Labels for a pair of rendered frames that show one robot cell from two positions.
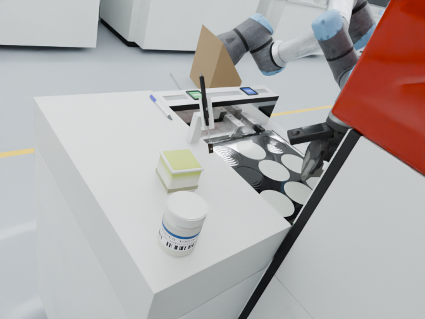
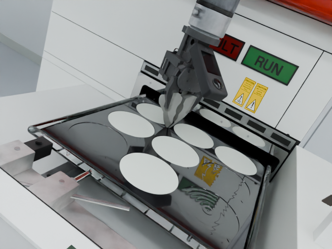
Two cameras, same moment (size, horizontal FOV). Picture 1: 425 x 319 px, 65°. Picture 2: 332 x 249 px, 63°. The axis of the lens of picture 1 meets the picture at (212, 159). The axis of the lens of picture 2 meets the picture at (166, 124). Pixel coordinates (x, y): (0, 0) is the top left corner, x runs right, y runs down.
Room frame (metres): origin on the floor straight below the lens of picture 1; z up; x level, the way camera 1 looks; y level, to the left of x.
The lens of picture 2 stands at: (1.10, 0.22, 1.15)
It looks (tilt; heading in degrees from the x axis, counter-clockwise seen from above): 24 degrees down; 246
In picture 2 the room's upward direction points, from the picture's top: 24 degrees clockwise
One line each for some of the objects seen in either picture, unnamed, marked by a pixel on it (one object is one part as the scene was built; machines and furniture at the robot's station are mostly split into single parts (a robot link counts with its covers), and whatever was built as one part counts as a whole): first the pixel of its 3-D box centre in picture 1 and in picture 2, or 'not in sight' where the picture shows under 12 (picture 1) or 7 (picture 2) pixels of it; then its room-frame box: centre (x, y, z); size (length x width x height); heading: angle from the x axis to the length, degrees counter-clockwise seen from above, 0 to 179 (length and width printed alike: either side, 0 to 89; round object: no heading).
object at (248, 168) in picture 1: (274, 170); (175, 151); (0.87, -0.19, 0.90); 0.34 x 0.34 x 0.01; 49
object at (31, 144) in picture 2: (259, 129); (37, 147); (1.11, -0.13, 0.90); 0.04 x 0.02 x 0.03; 49
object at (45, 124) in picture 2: (307, 159); (103, 108); (1.01, -0.31, 0.90); 0.37 x 0.01 x 0.01; 49
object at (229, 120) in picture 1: (233, 123); (42, 199); (1.09, -0.03, 0.89); 0.08 x 0.03 x 0.03; 49
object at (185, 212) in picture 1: (181, 223); not in sight; (0.42, 0.01, 1.01); 0.07 x 0.07 x 0.10
